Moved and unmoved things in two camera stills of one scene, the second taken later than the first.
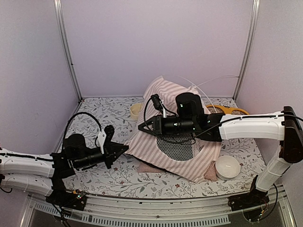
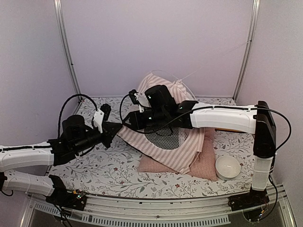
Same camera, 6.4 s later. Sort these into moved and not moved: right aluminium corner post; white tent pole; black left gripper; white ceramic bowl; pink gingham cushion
Moved: white tent pole; pink gingham cushion; black left gripper
Not moved: right aluminium corner post; white ceramic bowl
